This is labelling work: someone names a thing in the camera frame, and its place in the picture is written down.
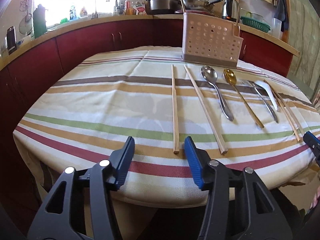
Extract white ceramic soup spoon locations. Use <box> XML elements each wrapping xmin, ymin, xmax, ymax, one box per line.
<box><xmin>254</xmin><ymin>80</ymin><xmax>278</xmax><ymax>111</ymax></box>

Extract silver metal fork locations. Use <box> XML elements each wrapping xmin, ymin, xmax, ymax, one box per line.
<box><xmin>242</xmin><ymin>80</ymin><xmax>279</xmax><ymax>123</ymax></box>

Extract gold long-handled spoon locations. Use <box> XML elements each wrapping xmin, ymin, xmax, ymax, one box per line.
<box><xmin>223</xmin><ymin>68</ymin><xmax>264</xmax><ymax>128</ymax></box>

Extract silver metal spoon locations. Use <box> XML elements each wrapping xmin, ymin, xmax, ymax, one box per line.
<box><xmin>201</xmin><ymin>66</ymin><xmax>234</xmax><ymax>121</ymax></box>

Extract red kitchen cabinets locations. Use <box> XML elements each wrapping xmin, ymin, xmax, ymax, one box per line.
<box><xmin>0</xmin><ymin>18</ymin><xmax>295</xmax><ymax>205</ymax></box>

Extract person's left hand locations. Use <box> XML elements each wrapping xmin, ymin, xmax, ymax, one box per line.
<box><xmin>310</xmin><ymin>186</ymin><xmax>320</xmax><ymax>209</ymax></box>

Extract striped tablecloth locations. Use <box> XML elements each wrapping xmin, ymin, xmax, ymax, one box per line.
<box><xmin>13</xmin><ymin>46</ymin><xmax>319</xmax><ymax>207</ymax></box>

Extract translucent plastic cup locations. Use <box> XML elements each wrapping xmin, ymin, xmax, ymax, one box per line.
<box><xmin>271</xmin><ymin>18</ymin><xmax>283</xmax><ymax>40</ymax></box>

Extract dark blue hanging cloth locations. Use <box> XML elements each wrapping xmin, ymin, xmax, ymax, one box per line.
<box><xmin>274</xmin><ymin>0</ymin><xmax>289</xmax><ymax>32</ymax></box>

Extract green plastic colander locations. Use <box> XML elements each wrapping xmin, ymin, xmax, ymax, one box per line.
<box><xmin>240</xmin><ymin>16</ymin><xmax>271</xmax><ymax>33</ymax></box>

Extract beige perforated utensil basket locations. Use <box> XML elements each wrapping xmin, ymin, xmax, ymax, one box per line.
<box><xmin>182</xmin><ymin>10</ymin><xmax>243</xmax><ymax>69</ymax></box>

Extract stainless electric kettle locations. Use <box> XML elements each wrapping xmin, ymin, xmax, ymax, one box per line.
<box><xmin>221</xmin><ymin>0</ymin><xmax>239</xmax><ymax>22</ymax></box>

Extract steel wok with lid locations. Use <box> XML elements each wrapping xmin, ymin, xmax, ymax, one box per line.
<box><xmin>183</xmin><ymin>0</ymin><xmax>223</xmax><ymax>11</ymax></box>

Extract black travel mug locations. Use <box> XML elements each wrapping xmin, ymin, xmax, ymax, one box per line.
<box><xmin>7</xmin><ymin>26</ymin><xmax>17</xmax><ymax>55</ymax></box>

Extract green thermos jug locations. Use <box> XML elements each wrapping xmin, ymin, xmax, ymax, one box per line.
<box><xmin>33</xmin><ymin>4</ymin><xmax>47</xmax><ymax>38</ymax></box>

